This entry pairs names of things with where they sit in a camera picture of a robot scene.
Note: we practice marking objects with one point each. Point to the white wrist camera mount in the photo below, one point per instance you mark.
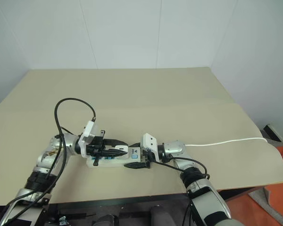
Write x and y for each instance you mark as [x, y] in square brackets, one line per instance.
[89, 129]
[149, 141]

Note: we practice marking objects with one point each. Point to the black table frame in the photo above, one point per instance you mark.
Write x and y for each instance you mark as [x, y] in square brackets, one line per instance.
[132, 207]

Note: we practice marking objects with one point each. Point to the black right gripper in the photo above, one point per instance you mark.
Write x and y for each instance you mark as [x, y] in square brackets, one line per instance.
[148, 159]

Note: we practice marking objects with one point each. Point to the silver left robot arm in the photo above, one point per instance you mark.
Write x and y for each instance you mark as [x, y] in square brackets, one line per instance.
[68, 142]

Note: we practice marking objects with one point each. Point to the dark rounded shape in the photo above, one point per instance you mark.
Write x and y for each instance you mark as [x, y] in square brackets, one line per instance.
[107, 220]

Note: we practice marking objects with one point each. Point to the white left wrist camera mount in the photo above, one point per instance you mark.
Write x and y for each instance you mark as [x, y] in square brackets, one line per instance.
[89, 129]

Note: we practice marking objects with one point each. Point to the white charger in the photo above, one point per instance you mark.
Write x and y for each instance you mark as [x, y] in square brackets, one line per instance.
[121, 148]

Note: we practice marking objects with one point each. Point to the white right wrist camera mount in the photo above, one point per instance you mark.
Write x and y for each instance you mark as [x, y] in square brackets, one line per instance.
[149, 141]

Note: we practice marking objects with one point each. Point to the beige table cover sheet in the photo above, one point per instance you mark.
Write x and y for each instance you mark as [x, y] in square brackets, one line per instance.
[155, 99]

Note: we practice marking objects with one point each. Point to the black and white box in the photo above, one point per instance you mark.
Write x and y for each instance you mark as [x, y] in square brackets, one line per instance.
[273, 131]

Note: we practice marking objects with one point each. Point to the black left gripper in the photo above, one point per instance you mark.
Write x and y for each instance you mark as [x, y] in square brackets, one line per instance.
[96, 143]

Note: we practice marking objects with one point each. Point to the white power strip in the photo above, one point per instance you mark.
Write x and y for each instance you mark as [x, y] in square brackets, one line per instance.
[113, 163]

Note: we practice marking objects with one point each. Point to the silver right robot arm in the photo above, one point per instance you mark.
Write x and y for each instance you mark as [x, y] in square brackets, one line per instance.
[177, 147]

